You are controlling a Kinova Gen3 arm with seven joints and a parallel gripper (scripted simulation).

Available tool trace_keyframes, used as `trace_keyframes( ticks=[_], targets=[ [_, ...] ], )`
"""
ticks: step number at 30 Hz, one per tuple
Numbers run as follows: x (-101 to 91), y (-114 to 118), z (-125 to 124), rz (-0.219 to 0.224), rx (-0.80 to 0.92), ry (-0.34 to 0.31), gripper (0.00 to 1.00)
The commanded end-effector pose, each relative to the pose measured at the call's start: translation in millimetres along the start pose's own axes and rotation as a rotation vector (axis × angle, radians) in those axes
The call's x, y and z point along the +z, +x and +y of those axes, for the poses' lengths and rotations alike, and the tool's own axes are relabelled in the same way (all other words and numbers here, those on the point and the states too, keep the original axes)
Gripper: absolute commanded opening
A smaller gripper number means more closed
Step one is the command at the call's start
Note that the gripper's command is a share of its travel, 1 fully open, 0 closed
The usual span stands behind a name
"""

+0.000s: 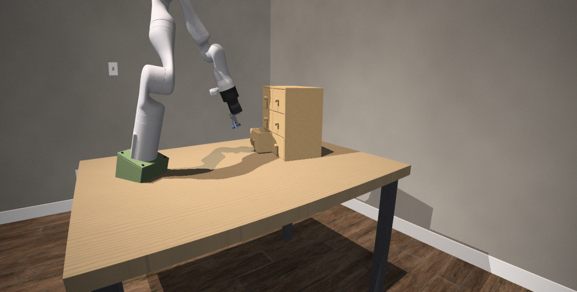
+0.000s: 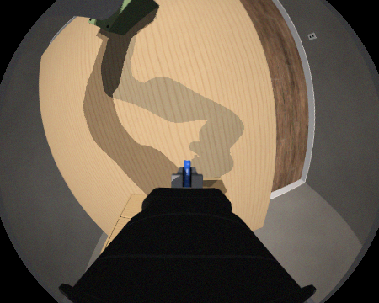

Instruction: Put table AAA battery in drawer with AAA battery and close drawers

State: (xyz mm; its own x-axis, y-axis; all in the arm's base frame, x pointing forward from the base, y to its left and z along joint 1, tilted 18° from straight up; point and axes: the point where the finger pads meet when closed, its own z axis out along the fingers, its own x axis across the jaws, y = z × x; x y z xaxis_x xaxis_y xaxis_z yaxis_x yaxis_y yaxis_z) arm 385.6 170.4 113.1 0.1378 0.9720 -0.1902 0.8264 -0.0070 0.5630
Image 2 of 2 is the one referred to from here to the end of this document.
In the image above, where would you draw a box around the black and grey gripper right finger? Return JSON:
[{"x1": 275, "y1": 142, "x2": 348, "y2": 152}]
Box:
[{"x1": 190, "y1": 167, "x2": 203, "y2": 189}]

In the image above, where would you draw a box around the blue battery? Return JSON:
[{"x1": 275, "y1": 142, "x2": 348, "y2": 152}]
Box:
[{"x1": 184, "y1": 160, "x2": 191, "y2": 189}]

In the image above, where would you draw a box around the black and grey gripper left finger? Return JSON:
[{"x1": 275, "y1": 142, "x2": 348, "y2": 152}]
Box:
[{"x1": 171, "y1": 167, "x2": 184, "y2": 188}]

